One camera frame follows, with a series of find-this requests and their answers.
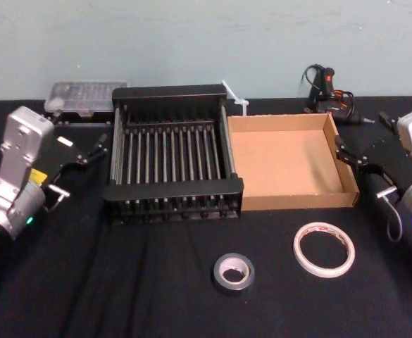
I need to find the white tape roll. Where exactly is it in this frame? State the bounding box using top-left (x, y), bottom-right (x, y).
top-left (293, 221), bottom-right (356, 279)

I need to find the silver tape roll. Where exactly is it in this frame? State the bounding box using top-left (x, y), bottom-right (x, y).
top-left (212, 252), bottom-right (255, 288)

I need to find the black table cloth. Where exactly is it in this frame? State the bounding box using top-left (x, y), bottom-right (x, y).
top-left (0, 94), bottom-right (412, 338)

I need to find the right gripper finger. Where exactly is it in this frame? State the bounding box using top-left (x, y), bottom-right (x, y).
top-left (334, 149), bottom-right (369, 174)
top-left (334, 135), bottom-right (362, 162)

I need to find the black corded tool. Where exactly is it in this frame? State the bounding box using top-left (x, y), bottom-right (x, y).
top-left (299, 63), bottom-right (374, 125)

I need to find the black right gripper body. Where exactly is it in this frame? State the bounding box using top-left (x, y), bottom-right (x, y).
top-left (358, 137), bottom-right (412, 193)

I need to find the black rack with steel bars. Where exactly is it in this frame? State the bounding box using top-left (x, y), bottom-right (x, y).
top-left (102, 83), bottom-right (244, 227)

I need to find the shallow brown cardboard tray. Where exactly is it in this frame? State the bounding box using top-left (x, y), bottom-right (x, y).
top-left (226, 111), bottom-right (361, 212)

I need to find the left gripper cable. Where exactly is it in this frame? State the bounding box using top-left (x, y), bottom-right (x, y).
top-left (43, 184), bottom-right (72, 214)

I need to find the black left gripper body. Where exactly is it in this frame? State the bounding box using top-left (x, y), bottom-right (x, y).
top-left (31, 132), bottom-right (87, 189)

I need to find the clear plastic case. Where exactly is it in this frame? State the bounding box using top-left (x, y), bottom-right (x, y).
top-left (44, 80), bottom-right (129, 127)

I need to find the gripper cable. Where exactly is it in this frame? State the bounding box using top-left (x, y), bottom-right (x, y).
top-left (375, 185), bottom-right (404, 243)
top-left (43, 184), bottom-right (72, 214)

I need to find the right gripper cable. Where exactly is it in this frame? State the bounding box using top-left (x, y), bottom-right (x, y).
top-left (375, 185), bottom-right (404, 243)

